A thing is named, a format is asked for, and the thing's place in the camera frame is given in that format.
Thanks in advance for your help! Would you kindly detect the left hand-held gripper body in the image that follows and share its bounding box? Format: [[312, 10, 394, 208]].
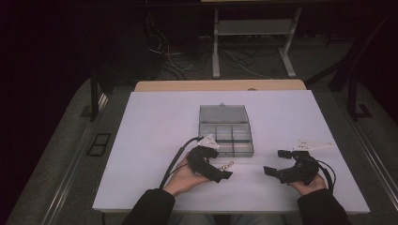
[[186, 134, 225, 184]]

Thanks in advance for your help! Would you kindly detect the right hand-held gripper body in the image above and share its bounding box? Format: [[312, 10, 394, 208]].
[[276, 139, 334, 186]]

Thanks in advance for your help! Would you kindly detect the clear plastic compartment box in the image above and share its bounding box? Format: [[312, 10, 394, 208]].
[[197, 103, 255, 158]]

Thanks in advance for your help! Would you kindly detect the person's right hand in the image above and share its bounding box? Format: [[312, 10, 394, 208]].
[[288, 173, 328, 197]]

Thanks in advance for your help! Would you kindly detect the person's left hand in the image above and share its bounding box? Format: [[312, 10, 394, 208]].
[[162, 156, 211, 198]]

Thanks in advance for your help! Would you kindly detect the light wooden table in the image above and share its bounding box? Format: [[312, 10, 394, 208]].
[[133, 79, 307, 92]]

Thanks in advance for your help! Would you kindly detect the black metal stand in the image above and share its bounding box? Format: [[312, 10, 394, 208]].
[[346, 74, 374, 122], [80, 67, 109, 123]]

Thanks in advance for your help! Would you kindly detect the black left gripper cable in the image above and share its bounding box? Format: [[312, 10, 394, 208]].
[[159, 136, 205, 190]]

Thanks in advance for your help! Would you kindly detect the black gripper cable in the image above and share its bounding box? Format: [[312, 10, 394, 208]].
[[159, 136, 205, 190], [316, 159, 337, 192]]

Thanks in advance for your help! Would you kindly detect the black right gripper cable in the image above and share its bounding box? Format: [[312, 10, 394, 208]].
[[316, 159, 337, 192]]

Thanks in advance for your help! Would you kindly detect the aluminium floor rail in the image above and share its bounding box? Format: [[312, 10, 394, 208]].
[[344, 112, 398, 204], [40, 93, 110, 225]]

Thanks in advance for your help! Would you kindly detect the white floor cable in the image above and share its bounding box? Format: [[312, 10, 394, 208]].
[[145, 11, 194, 71], [219, 48, 274, 80]]

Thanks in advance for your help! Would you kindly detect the black floor cable tangle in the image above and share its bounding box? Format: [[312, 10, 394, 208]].
[[156, 46, 283, 81]]

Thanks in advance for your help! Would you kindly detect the grey metal stand frame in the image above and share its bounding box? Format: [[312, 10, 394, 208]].
[[211, 7, 303, 80]]

